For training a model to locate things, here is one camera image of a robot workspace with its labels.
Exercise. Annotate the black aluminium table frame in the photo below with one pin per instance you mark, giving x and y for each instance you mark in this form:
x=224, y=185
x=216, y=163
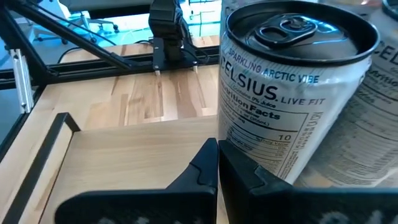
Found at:
x=93, y=67

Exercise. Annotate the wooden shelf with black frame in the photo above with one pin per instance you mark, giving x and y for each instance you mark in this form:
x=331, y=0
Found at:
x=124, y=155

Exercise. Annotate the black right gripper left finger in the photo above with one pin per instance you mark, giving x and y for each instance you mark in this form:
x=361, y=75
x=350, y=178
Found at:
x=140, y=207

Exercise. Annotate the silver edge bracket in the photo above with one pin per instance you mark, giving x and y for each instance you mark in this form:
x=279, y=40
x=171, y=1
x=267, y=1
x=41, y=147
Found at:
x=21, y=81

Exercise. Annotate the white and blue office chair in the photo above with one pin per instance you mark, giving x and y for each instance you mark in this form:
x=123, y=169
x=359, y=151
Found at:
x=102, y=26

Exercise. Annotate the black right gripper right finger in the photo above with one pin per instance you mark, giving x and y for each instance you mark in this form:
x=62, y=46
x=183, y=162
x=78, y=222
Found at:
x=295, y=207

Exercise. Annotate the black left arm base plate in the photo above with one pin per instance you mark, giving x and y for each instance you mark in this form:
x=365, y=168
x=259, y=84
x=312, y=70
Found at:
x=158, y=60

